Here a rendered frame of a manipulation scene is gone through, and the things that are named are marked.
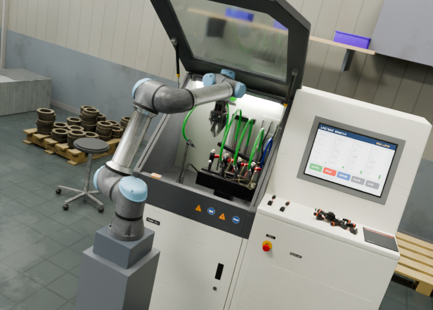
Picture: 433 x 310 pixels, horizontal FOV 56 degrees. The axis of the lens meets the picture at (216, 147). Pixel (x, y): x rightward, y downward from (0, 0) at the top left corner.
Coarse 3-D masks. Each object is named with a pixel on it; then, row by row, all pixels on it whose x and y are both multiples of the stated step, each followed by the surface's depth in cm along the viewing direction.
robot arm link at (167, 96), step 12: (216, 84) 184; (228, 84) 187; (240, 84) 189; (156, 96) 164; (168, 96) 163; (180, 96) 165; (192, 96) 168; (204, 96) 174; (216, 96) 180; (228, 96) 188; (240, 96) 191; (156, 108) 167; (168, 108) 165; (180, 108) 166; (192, 108) 171
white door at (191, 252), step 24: (144, 216) 225; (168, 216) 220; (168, 240) 224; (192, 240) 220; (216, 240) 215; (240, 240) 211; (168, 264) 228; (192, 264) 224; (216, 264) 219; (168, 288) 232; (192, 288) 227; (216, 288) 223
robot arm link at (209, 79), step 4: (204, 76) 198; (208, 76) 196; (212, 76) 195; (216, 76) 197; (220, 76) 197; (224, 76) 203; (204, 80) 198; (208, 80) 196; (212, 80) 195; (216, 80) 196; (220, 80) 195; (204, 84) 198; (208, 84) 196; (212, 84) 196
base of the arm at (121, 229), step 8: (120, 216) 164; (112, 224) 167; (120, 224) 165; (128, 224) 165; (136, 224) 167; (112, 232) 166; (120, 232) 165; (128, 232) 166; (136, 232) 167; (128, 240) 166
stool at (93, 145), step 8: (80, 144) 344; (88, 144) 348; (96, 144) 352; (104, 144) 356; (88, 152) 340; (96, 152) 342; (104, 152) 351; (88, 160) 356; (88, 168) 358; (88, 176) 361; (88, 184) 365; (56, 192) 367; (80, 192) 366; (88, 192) 368; (96, 192) 372; (72, 200) 350; (96, 200) 357; (64, 208) 345
